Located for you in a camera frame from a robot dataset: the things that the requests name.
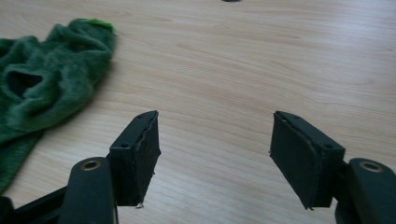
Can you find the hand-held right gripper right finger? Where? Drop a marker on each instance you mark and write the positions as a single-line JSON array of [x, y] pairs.
[[299, 158]]

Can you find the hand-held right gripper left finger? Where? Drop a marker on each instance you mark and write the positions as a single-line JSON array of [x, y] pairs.
[[134, 158]]

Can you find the green fuzzy cloth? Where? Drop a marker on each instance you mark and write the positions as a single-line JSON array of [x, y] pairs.
[[49, 84]]

